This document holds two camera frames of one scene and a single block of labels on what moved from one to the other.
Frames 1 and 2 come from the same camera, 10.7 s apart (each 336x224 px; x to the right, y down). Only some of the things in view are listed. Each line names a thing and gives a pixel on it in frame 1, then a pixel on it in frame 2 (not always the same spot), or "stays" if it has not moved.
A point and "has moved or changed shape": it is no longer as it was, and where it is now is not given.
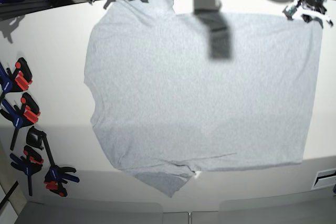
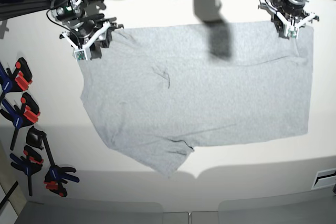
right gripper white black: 310,6 → 287,13
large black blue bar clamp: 56,176 stays
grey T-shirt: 165,109 has moved or changed shape
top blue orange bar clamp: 18,82 stays
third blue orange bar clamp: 31,164 stays
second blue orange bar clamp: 27,114 stays
